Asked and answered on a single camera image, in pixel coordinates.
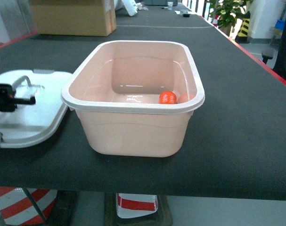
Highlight green potted plant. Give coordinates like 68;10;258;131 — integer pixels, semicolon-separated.
205;0;253;36

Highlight white tub lid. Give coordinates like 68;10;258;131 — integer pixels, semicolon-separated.
0;69;72;149

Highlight orange cylindrical capacitor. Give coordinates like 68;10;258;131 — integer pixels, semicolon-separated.
158;91;177;104

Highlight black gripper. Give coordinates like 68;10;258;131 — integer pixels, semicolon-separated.
0;83;36;113

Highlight red white traffic cone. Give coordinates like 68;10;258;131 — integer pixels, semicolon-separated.
104;193;173;226

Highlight red metal frame table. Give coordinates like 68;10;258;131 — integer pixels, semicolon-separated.
0;11;286;93

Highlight pink plastic tub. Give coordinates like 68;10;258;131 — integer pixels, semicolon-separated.
61;40;205;157

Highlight yellow black striped cone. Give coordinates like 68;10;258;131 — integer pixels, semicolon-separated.
235;18;250;43

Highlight cardboard box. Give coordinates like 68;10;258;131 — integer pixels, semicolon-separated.
29;0;116;37

